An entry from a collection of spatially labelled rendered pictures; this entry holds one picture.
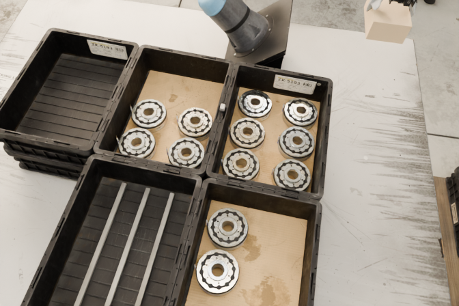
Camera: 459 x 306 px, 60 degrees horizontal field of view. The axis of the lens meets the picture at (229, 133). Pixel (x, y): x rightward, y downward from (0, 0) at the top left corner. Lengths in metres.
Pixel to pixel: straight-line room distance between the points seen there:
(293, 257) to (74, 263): 0.54
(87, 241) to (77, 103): 0.44
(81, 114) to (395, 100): 1.08
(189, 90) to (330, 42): 0.66
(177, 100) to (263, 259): 0.55
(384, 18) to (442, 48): 1.62
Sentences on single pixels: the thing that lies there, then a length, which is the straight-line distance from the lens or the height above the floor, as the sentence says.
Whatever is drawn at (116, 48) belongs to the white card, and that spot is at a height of 0.90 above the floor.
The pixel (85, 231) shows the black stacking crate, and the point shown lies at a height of 0.83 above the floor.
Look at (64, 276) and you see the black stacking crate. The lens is 1.09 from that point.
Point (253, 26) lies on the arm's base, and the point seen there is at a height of 0.91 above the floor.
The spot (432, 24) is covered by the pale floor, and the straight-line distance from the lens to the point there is 3.13.
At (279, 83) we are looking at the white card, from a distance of 1.25.
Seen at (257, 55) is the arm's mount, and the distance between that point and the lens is 1.34.
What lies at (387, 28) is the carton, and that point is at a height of 0.97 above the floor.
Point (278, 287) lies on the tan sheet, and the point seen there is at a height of 0.83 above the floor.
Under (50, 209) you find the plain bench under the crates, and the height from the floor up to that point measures 0.70.
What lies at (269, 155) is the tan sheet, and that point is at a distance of 1.16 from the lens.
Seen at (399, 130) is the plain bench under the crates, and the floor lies 0.70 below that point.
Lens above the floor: 1.83
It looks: 58 degrees down
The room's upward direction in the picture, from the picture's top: 4 degrees clockwise
